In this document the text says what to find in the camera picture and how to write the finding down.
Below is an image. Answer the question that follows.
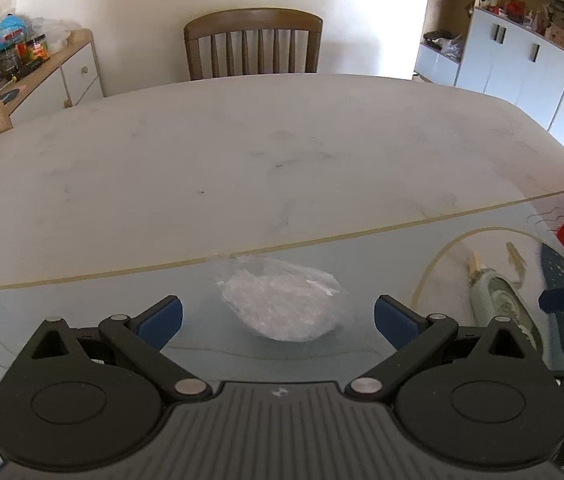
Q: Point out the wooden slat-back chair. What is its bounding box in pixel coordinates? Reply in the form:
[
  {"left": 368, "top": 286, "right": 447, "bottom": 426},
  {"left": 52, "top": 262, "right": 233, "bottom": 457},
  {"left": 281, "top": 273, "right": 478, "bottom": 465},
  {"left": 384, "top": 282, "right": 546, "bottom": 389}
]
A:
[{"left": 183, "top": 7, "right": 324, "bottom": 82}]

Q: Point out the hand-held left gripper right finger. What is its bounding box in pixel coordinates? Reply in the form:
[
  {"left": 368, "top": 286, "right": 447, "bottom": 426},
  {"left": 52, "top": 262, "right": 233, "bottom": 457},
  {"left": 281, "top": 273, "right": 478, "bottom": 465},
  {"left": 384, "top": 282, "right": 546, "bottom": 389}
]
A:
[{"left": 344, "top": 295, "right": 548, "bottom": 403}]

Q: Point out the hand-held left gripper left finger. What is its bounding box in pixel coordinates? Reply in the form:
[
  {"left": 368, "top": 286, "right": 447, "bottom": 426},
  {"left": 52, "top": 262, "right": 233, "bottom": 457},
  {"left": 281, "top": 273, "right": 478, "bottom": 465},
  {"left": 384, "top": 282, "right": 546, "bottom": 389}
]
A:
[{"left": 9, "top": 296, "right": 213, "bottom": 402}]

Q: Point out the white wooden sideboard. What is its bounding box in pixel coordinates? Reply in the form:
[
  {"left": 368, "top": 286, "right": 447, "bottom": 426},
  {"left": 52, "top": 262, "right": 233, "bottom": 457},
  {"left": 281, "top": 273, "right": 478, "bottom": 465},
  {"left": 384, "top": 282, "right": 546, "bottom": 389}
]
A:
[{"left": 0, "top": 29, "right": 105, "bottom": 126}]

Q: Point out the clear plastic bag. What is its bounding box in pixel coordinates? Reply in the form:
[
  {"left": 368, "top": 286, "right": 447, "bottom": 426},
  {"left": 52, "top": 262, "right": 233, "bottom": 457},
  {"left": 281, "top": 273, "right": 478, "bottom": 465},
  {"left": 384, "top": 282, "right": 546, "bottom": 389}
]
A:
[{"left": 29, "top": 16, "right": 83, "bottom": 53}]

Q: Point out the grey plastic bag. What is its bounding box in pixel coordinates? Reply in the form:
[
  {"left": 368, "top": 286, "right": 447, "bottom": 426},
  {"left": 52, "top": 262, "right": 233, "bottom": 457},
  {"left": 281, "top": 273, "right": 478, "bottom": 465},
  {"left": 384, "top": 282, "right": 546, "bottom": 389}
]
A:
[{"left": 422, "top": 30, "right": 463, "bottom": 58}]

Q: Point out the blue printed table mat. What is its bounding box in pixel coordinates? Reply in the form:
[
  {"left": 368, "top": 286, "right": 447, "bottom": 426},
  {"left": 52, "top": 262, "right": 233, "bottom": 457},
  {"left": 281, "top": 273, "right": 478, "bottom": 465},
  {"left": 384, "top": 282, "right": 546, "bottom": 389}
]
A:
[{"left": 0, "top": 185, "right": 564, "bottom": 480}]

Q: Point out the white wooden wall cabinet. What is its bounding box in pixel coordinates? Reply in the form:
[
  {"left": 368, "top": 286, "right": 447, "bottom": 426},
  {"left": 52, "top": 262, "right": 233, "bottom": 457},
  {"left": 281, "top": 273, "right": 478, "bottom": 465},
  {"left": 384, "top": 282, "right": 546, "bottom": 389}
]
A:
[{"left": 414, "top": 0, "right": 564, "bottom": 133}]

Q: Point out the white plastic bag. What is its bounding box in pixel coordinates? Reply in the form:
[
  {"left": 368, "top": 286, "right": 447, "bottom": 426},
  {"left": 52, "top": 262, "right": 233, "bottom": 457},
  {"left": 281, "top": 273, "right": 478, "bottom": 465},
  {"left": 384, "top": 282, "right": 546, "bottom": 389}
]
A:
[{"left": 213, "top": 256, "right": 352, "bottom": 343}]

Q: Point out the jar with dark lid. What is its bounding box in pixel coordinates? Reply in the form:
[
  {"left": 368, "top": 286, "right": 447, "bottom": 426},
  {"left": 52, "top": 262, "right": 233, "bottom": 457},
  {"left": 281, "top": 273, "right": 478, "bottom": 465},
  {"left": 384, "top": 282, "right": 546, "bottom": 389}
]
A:
[{"left": 14, "top": 35, "right": 51, "bottom": 66}]

